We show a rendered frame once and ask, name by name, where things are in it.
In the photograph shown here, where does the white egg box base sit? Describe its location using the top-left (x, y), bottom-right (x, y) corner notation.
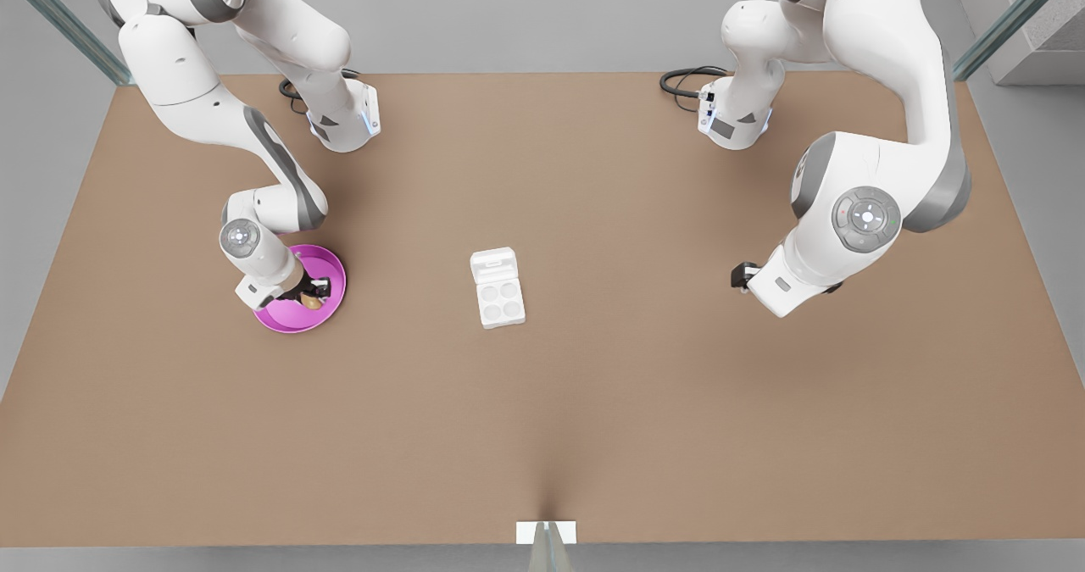
top-left (476, 278), bottom-right (526, 330)

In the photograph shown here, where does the silver frame post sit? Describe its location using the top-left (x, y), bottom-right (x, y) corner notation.
top-left (516, 521), bottom-right (577, 572)
top-left (0, 0), bottom-right (134, 87)
top-left (953, 0), bottom-right (1085, 81)

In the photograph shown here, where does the magenta round plate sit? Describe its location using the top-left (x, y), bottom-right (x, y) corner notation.
top-left (252, 244), bottom-right (347, 334)

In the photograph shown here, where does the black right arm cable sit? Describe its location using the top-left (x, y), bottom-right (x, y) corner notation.
top-left (278, 69), bottom-right (363, 115)

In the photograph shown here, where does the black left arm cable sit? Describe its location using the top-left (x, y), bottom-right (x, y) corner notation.
top-left (659, 66), bottom-right (732, 114)

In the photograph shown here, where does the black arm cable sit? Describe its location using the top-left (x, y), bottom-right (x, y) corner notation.
top-left (278, 69), bottom-right (363, 115)
top-left (659, 66), bottom-right (732, 114)

